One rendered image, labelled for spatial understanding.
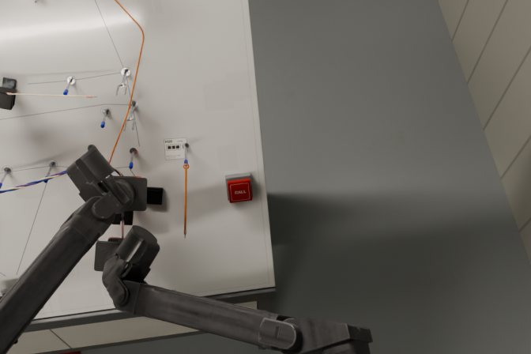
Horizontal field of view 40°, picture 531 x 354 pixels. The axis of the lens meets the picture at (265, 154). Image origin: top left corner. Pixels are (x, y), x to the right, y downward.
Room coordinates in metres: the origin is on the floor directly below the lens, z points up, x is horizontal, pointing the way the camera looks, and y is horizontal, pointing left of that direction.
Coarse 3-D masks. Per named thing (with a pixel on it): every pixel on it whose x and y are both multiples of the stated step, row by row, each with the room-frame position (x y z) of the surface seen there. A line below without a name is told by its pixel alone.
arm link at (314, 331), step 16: (288, 320) 0.27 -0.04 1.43; (304, 320) 0.27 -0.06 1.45; (320, 320) 0.26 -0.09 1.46; (304, 336) 0.24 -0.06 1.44; (320, 336) 0.24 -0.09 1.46; (336, 336) 0.24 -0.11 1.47; (352, 336) 0.24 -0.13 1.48; (368, 336) 0.25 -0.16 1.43; (288, 352) 0.22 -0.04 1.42; (304, 352) 0.22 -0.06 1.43; (320, 352) 0.23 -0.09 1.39; (336, 352) 0.21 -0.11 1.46; (352, 352) 0.21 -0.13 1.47; (368, 352) 0.22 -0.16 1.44
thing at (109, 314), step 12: (264, 288) 0.48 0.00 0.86; (228, 300) 0.46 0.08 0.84; (240, 300) 0.46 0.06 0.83; (252, 300) 0.47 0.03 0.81; (84, 312) 0.42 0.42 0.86; (96, 312) 0.42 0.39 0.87; (108, 312) 0.42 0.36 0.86; (120, 312) 0.42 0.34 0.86; (36, 324) 0.39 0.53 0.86; (48, 324) 0.39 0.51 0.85; (60, 324) 0.40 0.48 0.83; (72, 324) 0.40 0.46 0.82; (84, 324) 0.41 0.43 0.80
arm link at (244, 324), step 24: (144, 288) 0.37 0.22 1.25; (144, 312) 0.32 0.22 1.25; (168, 312) 0.32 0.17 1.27; (192, 312) 0.31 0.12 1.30; (216, 312) 0.31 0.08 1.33; (240, 312) 0.30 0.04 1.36; (264, 312) 0.30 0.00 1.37; (240, 336) 0.26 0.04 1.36; (264, 336) 0.25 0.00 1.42; (288, 336) 0.24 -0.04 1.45
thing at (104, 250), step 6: (96, 246) 0.49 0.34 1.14; (102, 246) 0.49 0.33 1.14; (108, 246) 0.49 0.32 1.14; (114, 246) 0.49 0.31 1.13; (96, 252) 0.48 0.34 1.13; (102, 252) 0.48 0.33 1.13; (108, 252) 0.47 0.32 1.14; (114, 252) 0.47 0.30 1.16; (96, 258) 0.47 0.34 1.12; (102, 258) 0.47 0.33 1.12; (108, 258) 0.45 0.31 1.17; (96, 264) 0.46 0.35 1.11; (102, 264) 0.46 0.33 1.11; (96, 270) 0.45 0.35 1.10; (102, 270) 0.45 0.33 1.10
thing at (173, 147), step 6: (168, 138) 0.71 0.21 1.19; (174, 138) 0.71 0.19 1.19; (180, 138) 0.71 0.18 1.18; (186, 138) 0.72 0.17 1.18; (168, 144) 0.70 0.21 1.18; (174, 144) 0.71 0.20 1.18; (180, 144) 0.71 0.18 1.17; (168, 150) 0.70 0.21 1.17; (174, 150) 0.70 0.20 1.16; (180, 150) 0.70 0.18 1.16; (168, 156) 0.69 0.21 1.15; (174, 156) 0.69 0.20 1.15; (180, 156) 0.69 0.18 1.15
